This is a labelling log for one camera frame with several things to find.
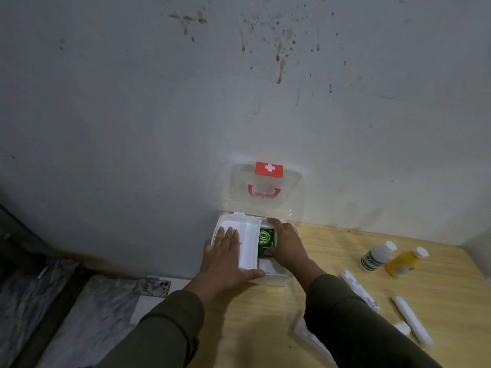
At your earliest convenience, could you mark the person's left hand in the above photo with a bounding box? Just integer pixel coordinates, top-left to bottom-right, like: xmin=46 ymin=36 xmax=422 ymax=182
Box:
xmin=199 ymin=227 xmax=266 ymax=293

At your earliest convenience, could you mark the person's right hand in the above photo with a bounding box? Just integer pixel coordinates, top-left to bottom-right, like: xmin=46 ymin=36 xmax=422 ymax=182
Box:
xmin=265 ymin=217 xmax=311 ymax=271

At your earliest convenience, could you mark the green medicine box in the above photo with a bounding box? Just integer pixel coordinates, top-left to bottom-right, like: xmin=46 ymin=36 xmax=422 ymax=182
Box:
xmin=258 ymin=227 xmax=277 ymax=259

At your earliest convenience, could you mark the person's right forearm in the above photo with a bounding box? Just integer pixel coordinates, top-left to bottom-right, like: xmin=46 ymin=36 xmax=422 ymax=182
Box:
xmin=295 ymin=260 xmax=442 ymax=368

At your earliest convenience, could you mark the person's left forearm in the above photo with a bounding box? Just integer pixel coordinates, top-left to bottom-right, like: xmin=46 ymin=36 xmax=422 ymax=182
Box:
xmin=95 ymin=279 xmax=217 ymax=368

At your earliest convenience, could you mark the clear plastic first aid box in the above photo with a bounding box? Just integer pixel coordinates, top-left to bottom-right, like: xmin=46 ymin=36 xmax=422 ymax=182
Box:
xmin=210 ymin=160 xmax=304 ymax=287

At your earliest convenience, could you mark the phone with patterned case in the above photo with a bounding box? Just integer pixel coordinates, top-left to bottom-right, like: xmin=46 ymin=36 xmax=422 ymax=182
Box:
xmin=132 ymin=277 xmax=172 ymax=299

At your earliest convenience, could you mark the long white ointment box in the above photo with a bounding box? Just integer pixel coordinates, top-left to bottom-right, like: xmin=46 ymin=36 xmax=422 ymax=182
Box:
xmin=340 ymin=270 xmax=381 ymax=313

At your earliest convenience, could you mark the white bottle green label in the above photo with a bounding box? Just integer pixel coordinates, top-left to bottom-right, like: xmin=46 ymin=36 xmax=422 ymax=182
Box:
xmin=359 ymin=241 xmax=398 ymax=273

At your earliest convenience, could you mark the yellow bottle white cap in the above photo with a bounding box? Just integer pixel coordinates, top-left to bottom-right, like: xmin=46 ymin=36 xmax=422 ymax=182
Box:
xmin=385 ymin=247 xmax=429 ymax=279

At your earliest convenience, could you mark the grey marbled bedding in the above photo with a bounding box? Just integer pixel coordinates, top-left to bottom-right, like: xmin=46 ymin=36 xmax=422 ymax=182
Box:
xmin=0 ymin=258 xmax=82 ymax=368
xmin=35 ymin=274 xmax=141 ymax=368

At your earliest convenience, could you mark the white ointment tube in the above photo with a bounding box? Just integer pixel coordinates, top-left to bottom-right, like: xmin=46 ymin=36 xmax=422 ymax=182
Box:
xmin=391 ymin=295 xmax=435 ymax=348

